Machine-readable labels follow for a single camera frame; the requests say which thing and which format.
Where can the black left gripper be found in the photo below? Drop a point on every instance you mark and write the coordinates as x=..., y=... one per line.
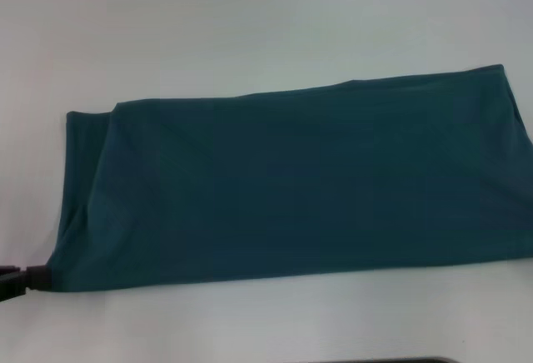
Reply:
x=12, y=281

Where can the teal blue printed t-shirt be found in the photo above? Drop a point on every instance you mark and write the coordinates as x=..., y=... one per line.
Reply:
x=291, y=180

